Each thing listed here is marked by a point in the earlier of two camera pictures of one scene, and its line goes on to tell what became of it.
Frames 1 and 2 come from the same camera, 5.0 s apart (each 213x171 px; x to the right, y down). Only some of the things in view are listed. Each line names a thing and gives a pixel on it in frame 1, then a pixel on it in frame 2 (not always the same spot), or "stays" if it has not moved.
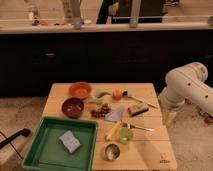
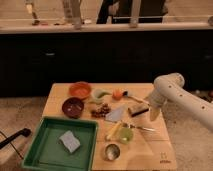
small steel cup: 111,152 stays
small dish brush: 126,94 stays
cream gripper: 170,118 -> 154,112
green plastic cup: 125,135 stays
